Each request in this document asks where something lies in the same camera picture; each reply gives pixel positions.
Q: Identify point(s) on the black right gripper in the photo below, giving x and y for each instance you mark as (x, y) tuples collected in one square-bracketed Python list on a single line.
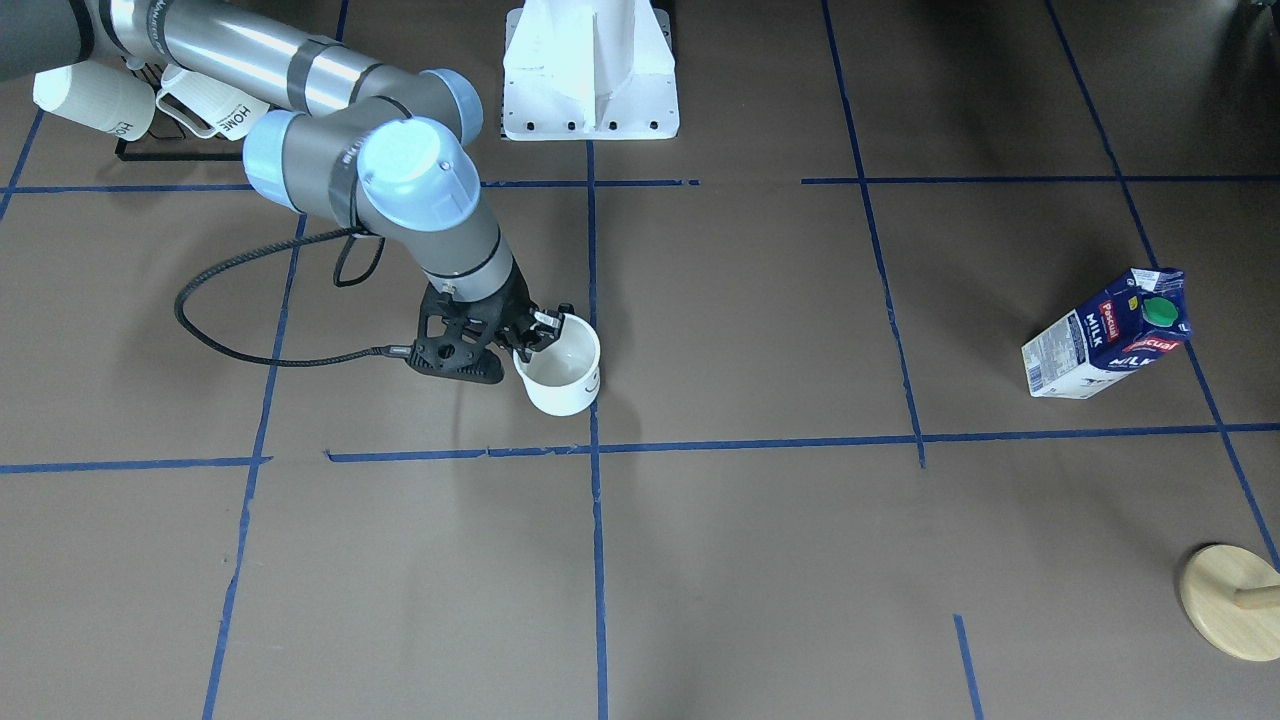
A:
[(511, 306)]

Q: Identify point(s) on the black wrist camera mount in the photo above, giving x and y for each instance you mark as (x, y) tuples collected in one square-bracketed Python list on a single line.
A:
[(444, 348)]

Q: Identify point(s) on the wooden round stand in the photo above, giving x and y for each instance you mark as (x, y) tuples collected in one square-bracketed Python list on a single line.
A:
[(1230, 596)]

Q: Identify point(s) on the white ribbed HOME mug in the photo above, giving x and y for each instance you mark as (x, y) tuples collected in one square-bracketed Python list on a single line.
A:
[(206, 106)]

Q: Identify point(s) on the black wire mug rack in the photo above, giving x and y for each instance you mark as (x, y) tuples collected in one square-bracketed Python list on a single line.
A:
[(167, 139)]

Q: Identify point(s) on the blue milk carton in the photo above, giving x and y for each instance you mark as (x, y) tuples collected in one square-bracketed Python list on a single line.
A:
[(1136, 320)]

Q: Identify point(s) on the white smiley face mug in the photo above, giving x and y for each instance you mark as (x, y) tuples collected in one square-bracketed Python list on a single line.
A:
[(565, 378)]

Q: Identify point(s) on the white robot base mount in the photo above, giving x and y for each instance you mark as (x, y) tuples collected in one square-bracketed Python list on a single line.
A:
[(590, 71)]

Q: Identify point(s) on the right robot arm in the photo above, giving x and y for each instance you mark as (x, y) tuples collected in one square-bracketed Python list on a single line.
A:
[(377, 149)]

